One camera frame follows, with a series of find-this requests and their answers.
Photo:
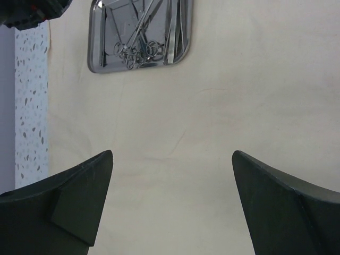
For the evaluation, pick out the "beige cloth wrap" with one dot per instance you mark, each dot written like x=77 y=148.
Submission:
x=260 y=76

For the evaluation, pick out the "steel instrument tray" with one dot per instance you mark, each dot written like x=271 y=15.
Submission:
x=129 y=35

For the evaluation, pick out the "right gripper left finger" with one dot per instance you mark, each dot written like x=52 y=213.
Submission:
x=59 y=214

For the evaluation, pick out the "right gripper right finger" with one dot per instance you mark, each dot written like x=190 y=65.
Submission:
x=285 y=214

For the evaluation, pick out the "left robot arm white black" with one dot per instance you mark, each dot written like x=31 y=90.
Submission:
x=27 y=14

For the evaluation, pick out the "steel surgical scissors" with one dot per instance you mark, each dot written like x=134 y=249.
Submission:
x=139 y=50

